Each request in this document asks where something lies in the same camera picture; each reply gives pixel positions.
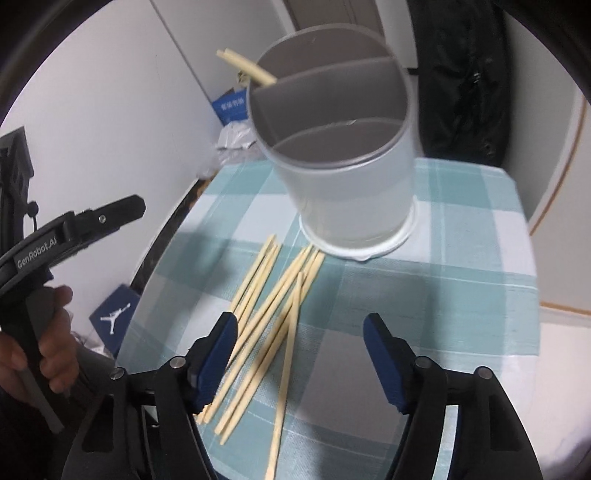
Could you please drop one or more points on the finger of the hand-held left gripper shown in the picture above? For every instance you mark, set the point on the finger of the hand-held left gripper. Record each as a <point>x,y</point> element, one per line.
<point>108,216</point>

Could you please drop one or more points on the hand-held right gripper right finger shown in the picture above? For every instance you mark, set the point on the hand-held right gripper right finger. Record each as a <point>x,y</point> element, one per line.
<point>388,364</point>

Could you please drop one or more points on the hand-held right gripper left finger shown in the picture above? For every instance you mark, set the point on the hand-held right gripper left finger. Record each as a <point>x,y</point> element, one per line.
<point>217,355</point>

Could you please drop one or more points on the pile of wooden chopsticks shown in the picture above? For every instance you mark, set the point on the pile of wooden chopsticks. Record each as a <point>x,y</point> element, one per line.
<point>288,369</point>

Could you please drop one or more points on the translucent white utensil holder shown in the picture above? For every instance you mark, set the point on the translucent white utensil holder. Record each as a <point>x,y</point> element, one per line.
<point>351,198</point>

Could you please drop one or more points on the bundle of wooden chopsticks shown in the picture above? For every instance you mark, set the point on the bundle of wooden chopsticks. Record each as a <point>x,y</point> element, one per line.
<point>249,69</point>

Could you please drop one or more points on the person's left hand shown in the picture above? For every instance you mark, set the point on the person's left hand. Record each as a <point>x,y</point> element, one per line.
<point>57,350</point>

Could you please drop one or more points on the round dark table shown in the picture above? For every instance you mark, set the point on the round dark table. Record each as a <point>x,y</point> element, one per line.
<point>154,249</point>

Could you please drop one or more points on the teal white checked tablecloth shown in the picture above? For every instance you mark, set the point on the teal white checked tablecloth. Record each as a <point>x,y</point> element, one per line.
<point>369,286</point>

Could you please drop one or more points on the blue Jordan logo box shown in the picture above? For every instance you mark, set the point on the blue Jordan logo box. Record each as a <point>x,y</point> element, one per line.
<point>113,318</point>

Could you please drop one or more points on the white plastic bag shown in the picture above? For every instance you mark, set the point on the white plastic bag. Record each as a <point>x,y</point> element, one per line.
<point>235,143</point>

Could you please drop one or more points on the blue cardboard box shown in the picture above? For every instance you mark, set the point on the blue cardboard box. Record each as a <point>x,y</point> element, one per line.
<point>228,108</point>

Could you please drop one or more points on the black bag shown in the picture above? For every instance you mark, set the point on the black bag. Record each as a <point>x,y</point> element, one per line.
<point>461,78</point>

